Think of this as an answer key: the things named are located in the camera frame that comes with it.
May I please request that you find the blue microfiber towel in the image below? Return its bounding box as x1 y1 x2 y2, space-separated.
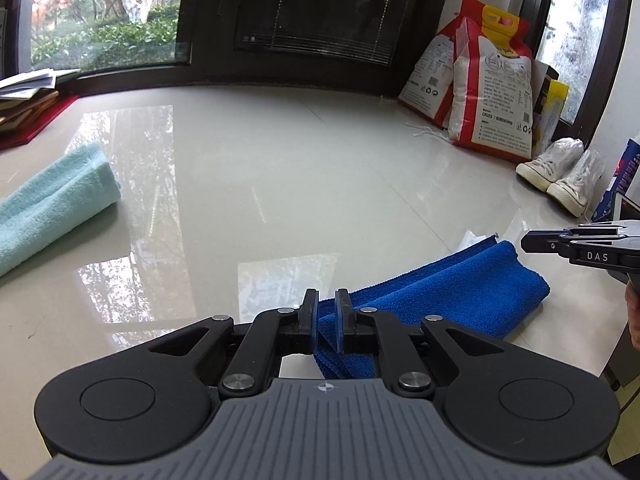
311 233 551 380

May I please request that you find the light green folded towel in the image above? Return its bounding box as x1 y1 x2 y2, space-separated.
1 142 122 274

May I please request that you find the person's right hand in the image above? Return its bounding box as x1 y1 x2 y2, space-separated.
625 282 640 350

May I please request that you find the right white canvas sneaker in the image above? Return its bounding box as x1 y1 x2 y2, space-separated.
547 150 605 218

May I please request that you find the white canvas sneaker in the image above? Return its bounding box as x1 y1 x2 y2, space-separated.
547 150 605 218
515 138 584 193

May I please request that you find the blue printed box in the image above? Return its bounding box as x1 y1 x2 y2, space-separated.
591 136 639 222

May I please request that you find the left white canvas sneaker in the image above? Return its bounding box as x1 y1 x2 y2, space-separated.
515 138 584 193

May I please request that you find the yellow black box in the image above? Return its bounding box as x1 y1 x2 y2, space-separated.
532 60 568 158

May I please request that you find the front red white rice bag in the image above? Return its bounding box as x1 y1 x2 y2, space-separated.
448 0 534 162

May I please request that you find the red white rice bag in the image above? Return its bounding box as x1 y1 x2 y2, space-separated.
398 0 486 129
448 0 534 162

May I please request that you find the rear red white rice bag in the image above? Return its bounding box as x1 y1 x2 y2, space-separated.
398 0 486 129

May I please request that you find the stack of books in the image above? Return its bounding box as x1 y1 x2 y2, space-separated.
0 68 80 151

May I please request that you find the white string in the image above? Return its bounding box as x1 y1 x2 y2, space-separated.
404 121 452 143

